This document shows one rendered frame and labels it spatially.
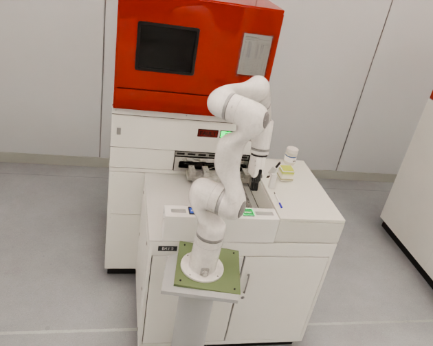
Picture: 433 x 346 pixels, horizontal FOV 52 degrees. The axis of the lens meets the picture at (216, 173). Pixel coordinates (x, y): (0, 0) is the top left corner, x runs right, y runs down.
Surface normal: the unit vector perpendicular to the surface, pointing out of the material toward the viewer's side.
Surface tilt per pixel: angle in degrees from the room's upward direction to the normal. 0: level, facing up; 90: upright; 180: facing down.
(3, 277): 0
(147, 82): 90
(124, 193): 90
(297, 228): 90
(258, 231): 90
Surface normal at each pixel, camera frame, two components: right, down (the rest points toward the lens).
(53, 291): 0.16, -0.86
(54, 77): 0.18, 0.51
